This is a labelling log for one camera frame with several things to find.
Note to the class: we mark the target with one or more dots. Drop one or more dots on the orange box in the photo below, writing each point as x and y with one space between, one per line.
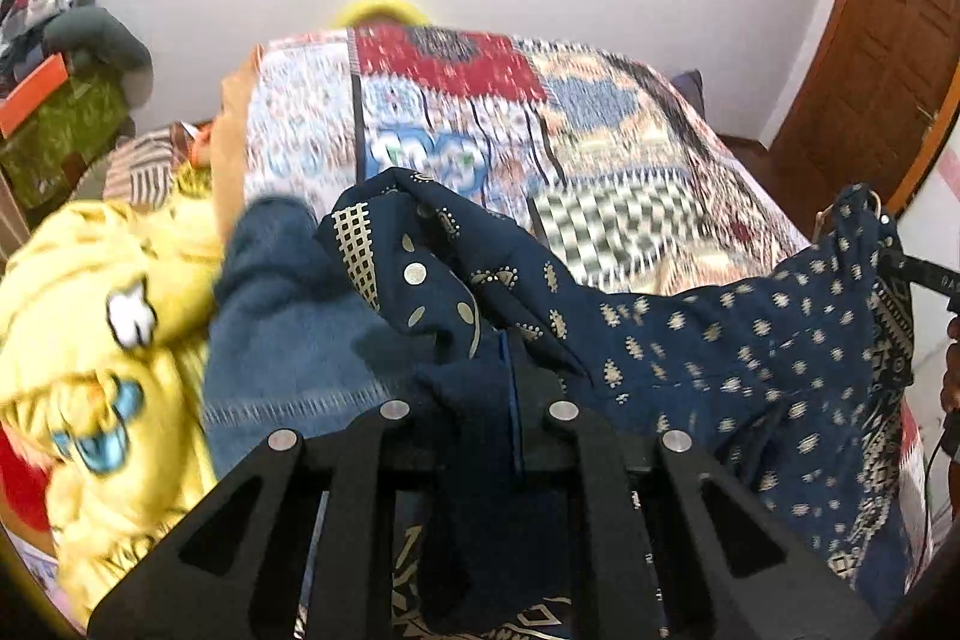
34 93

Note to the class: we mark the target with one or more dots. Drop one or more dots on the blue denim garment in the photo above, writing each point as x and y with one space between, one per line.
300 325

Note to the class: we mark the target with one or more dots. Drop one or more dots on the yellow fuzzy object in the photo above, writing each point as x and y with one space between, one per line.
375 6

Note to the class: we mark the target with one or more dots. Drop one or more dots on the wooden door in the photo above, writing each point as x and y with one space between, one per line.
862 48

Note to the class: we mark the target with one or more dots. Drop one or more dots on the grey bag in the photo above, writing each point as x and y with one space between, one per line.
690 87

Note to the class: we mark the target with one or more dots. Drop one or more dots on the wooden wardrobe frame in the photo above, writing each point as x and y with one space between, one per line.
930 168

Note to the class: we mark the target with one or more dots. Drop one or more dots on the red cloth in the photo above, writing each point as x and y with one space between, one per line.
19 482

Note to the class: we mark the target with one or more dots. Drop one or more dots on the green patterned cloth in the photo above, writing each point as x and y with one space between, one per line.
67 138

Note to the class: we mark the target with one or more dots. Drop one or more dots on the striped pillow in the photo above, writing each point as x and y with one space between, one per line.
142 175

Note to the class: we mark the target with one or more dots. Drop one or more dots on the pile of clutter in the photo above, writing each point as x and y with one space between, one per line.
30 3

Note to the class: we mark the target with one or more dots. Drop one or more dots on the navy patterned hooded garment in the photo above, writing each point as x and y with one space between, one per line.
675 347

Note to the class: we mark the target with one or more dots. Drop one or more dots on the grey pillow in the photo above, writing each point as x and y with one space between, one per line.
97 36

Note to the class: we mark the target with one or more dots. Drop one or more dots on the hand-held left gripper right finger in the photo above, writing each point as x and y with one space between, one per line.
540 415

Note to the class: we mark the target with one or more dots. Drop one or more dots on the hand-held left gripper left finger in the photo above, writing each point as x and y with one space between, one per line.
367 460

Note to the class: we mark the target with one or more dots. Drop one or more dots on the yellow cartoon print garment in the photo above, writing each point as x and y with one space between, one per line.
75 280

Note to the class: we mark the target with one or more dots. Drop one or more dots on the patchwork print blanket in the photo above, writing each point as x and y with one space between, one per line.
600 123

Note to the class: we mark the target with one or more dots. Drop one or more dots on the peach plush toy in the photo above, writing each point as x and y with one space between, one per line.
229 160

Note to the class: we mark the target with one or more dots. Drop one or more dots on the person's right hand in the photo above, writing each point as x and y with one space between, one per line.
954 362

